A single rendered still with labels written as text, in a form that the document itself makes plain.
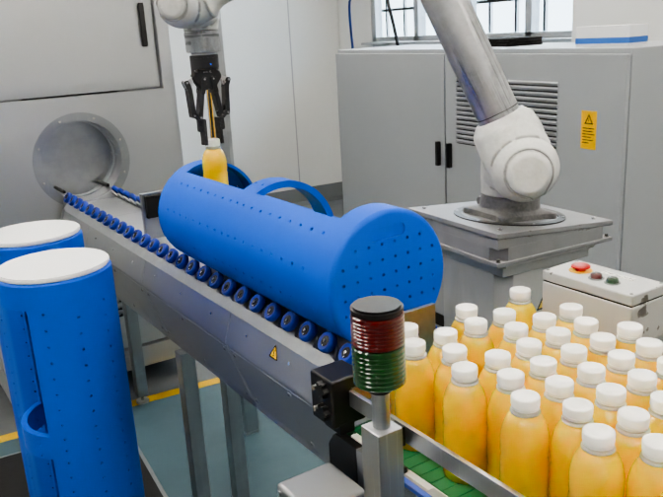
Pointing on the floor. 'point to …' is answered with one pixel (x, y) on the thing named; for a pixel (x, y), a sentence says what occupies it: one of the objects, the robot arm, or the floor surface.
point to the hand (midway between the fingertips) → (211, 131)
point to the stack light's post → (383, 461)
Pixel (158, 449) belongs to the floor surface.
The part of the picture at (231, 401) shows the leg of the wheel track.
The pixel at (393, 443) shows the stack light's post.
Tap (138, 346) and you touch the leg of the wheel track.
